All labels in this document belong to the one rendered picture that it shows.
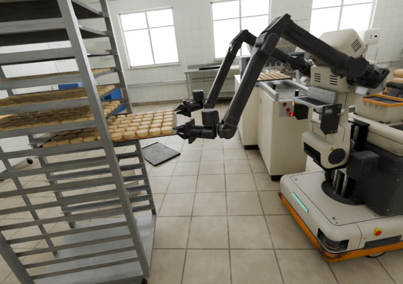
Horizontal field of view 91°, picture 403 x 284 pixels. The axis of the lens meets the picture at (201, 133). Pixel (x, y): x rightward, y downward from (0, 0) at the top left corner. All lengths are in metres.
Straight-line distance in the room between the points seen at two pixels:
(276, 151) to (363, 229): 0.85
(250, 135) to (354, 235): 1.56
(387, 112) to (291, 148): 0.81
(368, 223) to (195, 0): 5.17
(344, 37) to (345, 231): 1.03
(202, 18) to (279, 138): 4.15
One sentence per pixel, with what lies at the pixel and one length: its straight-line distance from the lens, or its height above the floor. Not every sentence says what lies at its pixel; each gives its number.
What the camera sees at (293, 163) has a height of 0.22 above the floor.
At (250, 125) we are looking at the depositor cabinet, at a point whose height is 0.36.
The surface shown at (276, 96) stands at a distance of 1.77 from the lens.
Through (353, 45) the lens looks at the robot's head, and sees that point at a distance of 1.22.
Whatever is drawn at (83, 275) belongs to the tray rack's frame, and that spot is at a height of 0.15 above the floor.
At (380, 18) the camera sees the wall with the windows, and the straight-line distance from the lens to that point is 6.64.
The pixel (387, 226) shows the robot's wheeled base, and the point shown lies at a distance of 1.63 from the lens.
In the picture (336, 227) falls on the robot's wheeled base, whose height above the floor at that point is 0.28.
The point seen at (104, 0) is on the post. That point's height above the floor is 1.56.
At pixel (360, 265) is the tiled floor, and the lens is 1.73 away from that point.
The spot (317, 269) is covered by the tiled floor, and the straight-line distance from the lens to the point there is 1.61.
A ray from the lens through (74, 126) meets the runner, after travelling 0.94.
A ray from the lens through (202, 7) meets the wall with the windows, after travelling 5.55.
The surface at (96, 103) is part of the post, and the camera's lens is 0.85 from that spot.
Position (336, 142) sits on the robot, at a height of 0.75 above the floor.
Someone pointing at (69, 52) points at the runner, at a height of 1.32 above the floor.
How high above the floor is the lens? 1.28
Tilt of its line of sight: 22 degrees down
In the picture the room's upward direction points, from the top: 6 degrees counter-clockwise
